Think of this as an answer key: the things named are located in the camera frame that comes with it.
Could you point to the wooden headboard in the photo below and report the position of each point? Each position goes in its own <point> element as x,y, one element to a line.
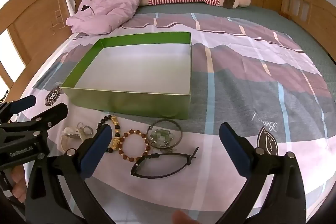
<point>31,29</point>

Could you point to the pink quilt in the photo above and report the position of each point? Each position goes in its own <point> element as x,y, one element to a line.
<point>110,3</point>

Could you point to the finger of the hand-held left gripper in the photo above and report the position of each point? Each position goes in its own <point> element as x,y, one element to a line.
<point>53,113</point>
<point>23,104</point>

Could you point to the person's left hand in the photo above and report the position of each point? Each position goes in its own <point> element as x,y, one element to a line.
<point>19,182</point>

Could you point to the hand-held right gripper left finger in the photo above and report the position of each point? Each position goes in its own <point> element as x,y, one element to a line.
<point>96,151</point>

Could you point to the printed plaid blanket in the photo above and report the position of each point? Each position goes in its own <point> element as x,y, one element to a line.
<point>236,69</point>

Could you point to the silver bangle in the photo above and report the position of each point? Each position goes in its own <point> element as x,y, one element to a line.
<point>148,134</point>

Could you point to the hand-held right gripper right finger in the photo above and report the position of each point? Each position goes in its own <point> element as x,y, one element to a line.
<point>233,150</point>

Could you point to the person's right hand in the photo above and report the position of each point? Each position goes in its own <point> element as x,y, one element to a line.
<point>183,217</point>

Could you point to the green cardboard box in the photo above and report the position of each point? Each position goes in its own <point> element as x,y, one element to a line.
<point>136,69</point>

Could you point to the black hair clip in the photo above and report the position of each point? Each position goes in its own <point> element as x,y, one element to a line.
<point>189,158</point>

